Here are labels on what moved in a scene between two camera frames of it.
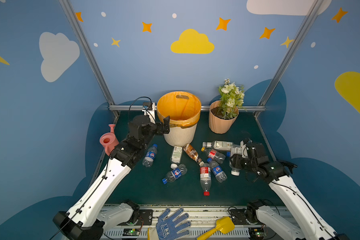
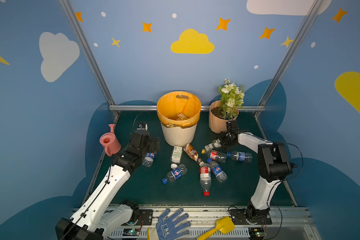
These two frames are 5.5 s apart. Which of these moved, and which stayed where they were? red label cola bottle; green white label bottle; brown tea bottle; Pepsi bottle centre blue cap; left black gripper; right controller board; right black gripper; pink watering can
Moved: right black gripper; left black gripper
Stayed: red label cola bottle; green white label bottle; pink watering can; right controller board; brown tea bottle; Pepsi bottle centre blue cap
